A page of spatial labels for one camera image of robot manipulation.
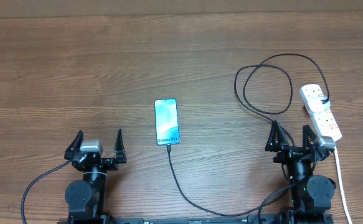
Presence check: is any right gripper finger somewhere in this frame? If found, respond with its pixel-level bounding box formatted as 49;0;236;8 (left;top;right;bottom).
302;124;317;149
265;121;290;152

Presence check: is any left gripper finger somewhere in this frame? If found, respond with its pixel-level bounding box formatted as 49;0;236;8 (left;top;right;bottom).
114;129;127;163
64;130;83;157

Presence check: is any Samsung Galaxy smartphone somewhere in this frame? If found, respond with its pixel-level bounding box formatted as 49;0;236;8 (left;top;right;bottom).
154;98;180;145

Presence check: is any black USB charging cable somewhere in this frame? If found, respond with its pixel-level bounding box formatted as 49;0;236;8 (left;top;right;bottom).
166;53;331;217

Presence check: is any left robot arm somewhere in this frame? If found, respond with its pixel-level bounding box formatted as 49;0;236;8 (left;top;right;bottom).
64;129;127;223

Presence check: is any white charger adapter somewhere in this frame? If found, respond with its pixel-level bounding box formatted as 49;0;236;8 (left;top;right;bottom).
305;96;331;114

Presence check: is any white power strip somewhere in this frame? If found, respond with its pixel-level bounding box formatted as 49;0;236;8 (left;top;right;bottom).
299;84;342;142

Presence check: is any white power strip cord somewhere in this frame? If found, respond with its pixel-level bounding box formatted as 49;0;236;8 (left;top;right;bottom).
332;146;353;224

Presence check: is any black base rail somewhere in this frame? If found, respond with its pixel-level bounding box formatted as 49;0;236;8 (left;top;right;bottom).
106;213;281;224

